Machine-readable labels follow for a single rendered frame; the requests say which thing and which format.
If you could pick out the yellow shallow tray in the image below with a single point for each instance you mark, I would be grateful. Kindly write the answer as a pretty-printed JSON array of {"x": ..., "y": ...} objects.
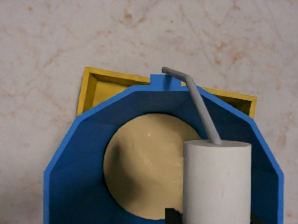
[{"x": 99, "y": 85}]

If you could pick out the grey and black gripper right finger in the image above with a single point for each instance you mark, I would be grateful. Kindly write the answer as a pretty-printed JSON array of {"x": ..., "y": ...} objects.
[{"x": 254, "y": 219}]

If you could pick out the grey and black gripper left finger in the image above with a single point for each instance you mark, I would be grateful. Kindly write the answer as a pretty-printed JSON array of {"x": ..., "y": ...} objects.
[{"x": 172, "y": 216}]

